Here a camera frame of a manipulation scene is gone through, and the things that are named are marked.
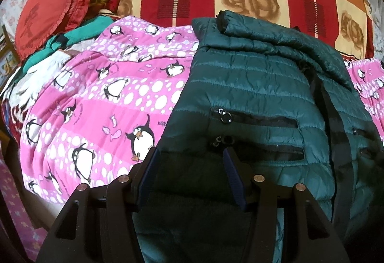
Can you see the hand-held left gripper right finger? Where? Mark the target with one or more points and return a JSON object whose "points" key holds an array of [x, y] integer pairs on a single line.
{"points": [[234, 176]]}

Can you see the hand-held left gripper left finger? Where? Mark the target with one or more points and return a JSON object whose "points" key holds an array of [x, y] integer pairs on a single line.
{"points": [[150, 173]]}

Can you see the green puffer jacket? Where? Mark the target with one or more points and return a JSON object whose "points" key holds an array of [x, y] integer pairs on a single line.
{"points": [[255, 86]]}

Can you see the pink penguin print blanket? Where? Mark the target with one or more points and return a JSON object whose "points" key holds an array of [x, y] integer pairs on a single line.
{"points": [[120, 95]]}

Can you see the green cloth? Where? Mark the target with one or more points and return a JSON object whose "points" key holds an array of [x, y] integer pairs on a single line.
{"points": [[90, 29]]}

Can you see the red heart-shaped ruffled cushion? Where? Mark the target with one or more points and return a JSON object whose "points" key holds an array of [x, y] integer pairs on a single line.
{"points": [[42, 17]]}

